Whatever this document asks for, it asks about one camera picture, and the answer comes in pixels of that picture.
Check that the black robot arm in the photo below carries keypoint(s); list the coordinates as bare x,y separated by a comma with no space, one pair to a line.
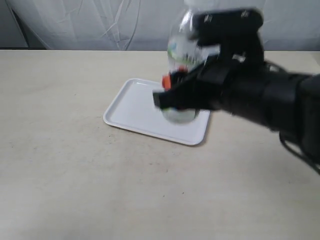
239,82

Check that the white backdrop curtain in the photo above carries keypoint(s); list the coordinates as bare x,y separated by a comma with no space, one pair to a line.
145,25

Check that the clear water bottle green label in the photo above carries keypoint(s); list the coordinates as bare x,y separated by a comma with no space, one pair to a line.
181,51

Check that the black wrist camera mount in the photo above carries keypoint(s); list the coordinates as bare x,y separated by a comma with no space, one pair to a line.
216,27

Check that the white plastic tray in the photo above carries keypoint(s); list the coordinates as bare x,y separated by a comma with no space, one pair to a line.
133,109

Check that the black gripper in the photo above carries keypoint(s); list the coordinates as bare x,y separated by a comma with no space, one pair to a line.
198,88

